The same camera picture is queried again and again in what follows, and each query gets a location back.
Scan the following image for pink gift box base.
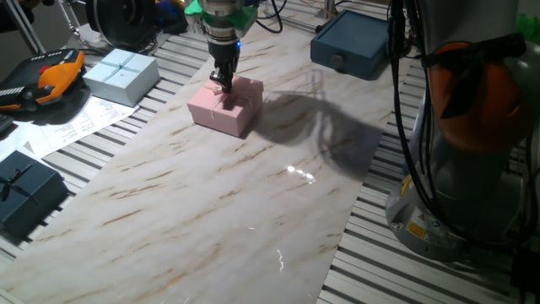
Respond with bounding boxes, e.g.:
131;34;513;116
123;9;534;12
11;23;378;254
192;95;264;138

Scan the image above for white printed paper sheets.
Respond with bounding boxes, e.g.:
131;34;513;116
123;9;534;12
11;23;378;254
0;95;140;164

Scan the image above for blue cloth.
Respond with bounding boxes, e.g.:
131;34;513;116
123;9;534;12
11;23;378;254
154;0;190;35

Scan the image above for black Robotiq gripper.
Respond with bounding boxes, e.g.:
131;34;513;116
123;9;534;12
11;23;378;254
207;38;240;94

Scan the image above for pink ribboned gift box lid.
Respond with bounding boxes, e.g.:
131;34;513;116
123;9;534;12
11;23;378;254
186;74;265;124

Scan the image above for aluminium frame bar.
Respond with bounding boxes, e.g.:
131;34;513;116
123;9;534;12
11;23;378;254
4;0;47;56

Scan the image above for dark blue gift box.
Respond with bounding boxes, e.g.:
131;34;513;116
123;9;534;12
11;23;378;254
0;150;68;237

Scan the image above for blue drawer box with knob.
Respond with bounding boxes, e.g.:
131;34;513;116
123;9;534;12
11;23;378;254
310;8;392;81

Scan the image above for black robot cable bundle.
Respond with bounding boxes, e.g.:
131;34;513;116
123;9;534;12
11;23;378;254
386;0;429;220

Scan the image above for marble pattern mat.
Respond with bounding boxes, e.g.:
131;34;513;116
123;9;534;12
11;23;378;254
0;12;406;304

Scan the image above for light blue gift box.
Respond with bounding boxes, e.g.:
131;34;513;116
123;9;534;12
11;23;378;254
83;48;161;108

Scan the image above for aluminium frame post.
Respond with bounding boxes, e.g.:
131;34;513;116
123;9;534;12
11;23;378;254
314;0;338;20

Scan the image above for black round spool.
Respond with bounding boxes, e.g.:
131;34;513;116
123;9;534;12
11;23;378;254
85;0;157;47

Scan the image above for orange black teach pendant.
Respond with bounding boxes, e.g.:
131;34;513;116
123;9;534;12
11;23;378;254
0;48;85;113

